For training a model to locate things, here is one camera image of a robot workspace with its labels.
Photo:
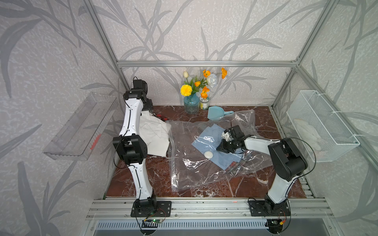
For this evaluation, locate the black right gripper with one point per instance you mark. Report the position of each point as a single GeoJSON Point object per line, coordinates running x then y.
{"type": "Point", "coordinates": [222, 147]}

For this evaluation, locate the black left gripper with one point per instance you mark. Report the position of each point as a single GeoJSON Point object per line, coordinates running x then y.
{"type": "Point", "coordinates": [149, 105]}

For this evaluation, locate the white garment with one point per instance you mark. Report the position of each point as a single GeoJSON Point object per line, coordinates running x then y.
{"type": "Point", "coordinates": [155, 133]}

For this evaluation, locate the light blue garment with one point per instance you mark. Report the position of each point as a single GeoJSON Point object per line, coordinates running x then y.
{"type": "Point", "coordinates": [209, 140]}

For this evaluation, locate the clear plastic vacuum bag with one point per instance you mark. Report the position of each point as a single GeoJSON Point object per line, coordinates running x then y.
{"type": "Point", "coordinates": [190, 168]}

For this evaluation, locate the red black plaid shirt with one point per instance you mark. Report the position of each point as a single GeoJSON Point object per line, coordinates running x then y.
{"type": "Point", "coordinates": [161, 117]}

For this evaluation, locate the tartan plaid garment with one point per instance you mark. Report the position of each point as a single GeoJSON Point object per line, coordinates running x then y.
{"type": "Point", "coordinates": [242, 166]}

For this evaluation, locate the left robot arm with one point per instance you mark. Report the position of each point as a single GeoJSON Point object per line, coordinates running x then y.
{"type": "Point", "coordinates": [132, 149]}

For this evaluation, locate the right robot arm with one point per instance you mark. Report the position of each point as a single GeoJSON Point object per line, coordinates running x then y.
{"type": "Point", "coordinates": [287, 159]}

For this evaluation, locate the white vacuum bag valve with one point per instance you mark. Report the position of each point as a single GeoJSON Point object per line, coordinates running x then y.
{"type": "Point", "coordinates": [208, 155]}

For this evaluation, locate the light blue plastic scoop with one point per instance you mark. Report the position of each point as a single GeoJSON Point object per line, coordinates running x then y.
{"type": "Point", "coordinates": [215, 113]}

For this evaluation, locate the blue glass flower vase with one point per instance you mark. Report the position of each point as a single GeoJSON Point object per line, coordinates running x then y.
{"type": "Point", "coordinates": [191, 104]}

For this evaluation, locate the artificial flower bouquet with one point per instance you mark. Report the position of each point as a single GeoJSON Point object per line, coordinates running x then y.
{"type": "Point", "coordinates": [193, 85]}

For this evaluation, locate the small white lidded jar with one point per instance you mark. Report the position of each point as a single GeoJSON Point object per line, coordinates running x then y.
{"type": "Point", "coordinates": [204, 103]}

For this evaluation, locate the white cloth in basket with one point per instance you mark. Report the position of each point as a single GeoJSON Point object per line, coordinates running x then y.
{"type": "Point", "coordinates": [309, 134]}

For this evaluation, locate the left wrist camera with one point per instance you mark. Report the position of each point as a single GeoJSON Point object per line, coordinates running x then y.
{"type": "Point", "coordinates": [140, 84]}

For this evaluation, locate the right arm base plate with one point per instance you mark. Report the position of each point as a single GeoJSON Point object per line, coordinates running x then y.
{"type": "Point", "coordinates": [257, 208]}

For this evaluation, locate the clear acrylic wall shelf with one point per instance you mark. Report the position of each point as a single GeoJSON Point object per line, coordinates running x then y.
{"type": "Point", "coordinates": [80, 135]}

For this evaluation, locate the white wire wall basket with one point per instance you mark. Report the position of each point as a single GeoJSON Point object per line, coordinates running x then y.
{"type": "Point", "coordinates": [310, 106]}

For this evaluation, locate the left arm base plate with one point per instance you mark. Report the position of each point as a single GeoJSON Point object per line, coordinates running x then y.
{"type": "Point", "coordinates": [147, 208]}

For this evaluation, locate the aluminium frame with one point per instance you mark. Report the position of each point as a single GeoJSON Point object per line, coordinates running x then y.
{"type": "Point", "coordinates": [272, 50]}

